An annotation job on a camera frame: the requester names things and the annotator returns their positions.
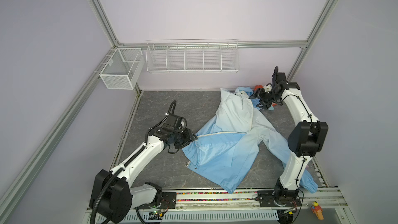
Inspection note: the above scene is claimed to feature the white mesh box basket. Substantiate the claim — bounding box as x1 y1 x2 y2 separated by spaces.
99 48 145 90

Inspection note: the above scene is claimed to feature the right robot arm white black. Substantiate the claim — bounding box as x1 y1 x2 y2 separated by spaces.
251 82 329 206

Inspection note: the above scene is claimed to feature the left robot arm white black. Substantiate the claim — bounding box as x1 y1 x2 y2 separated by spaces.
90 128 198 224

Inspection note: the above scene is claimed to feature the light blue zip jacket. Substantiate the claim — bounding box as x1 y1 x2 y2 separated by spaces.
181 86 319 194

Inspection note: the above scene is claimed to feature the white wire wall shelf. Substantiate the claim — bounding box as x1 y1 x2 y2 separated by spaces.
146 39 240 73

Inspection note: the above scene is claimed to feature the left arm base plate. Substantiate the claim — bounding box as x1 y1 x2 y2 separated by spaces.
148 192 177 209

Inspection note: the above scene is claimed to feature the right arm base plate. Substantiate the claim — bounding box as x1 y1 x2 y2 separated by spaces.
255 189 302 207

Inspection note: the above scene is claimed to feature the white ventilation grille strip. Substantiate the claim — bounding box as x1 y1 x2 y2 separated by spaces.
124 209 279 224

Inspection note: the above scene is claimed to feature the small toy figure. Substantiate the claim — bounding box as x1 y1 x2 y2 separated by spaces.
311 201 324 220

